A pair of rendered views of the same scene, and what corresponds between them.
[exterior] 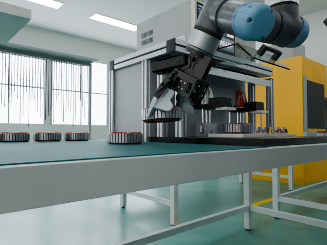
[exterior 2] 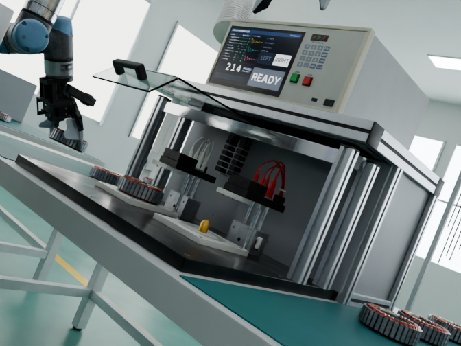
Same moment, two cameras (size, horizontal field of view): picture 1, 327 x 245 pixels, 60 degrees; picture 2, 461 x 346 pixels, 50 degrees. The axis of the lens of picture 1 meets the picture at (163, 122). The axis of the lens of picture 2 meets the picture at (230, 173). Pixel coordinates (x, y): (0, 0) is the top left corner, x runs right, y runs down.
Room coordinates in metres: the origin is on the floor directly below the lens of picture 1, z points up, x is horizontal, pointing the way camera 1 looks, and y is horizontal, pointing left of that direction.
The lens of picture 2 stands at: (1.11, -1.46, 0.89)
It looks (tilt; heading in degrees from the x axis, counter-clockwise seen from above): 1 degrees up; 84
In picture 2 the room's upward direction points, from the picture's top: 23 degrees clockwise
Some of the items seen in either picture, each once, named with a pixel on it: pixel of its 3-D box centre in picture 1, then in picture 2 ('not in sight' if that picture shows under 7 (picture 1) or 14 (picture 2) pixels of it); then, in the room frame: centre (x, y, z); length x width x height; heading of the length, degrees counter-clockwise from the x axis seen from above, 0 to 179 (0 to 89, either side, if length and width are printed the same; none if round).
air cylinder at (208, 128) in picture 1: (206, 129); (182, 204); (1.15, -0.17, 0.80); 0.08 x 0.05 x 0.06; 131
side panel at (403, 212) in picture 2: not in sight; (389, 244); (1.63, -0.34, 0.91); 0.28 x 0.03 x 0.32; 41
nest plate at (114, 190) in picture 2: (237, 135); (136, 199); (1.04, -0.27, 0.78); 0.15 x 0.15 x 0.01; 41
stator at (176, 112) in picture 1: (161, 114); (68, 139); (0.78, 0.00, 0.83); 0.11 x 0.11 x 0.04
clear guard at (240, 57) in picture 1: (231, 64); (174, 99); (1.03, -0.25, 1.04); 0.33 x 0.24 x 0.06; 41
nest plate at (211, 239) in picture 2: (270, 134); (201, 234); (1.20, -0.45, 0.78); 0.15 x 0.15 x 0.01; 41
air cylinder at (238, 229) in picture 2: not in sight; (247, 237); (1.31, -0.36, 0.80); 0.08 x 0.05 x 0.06; 131
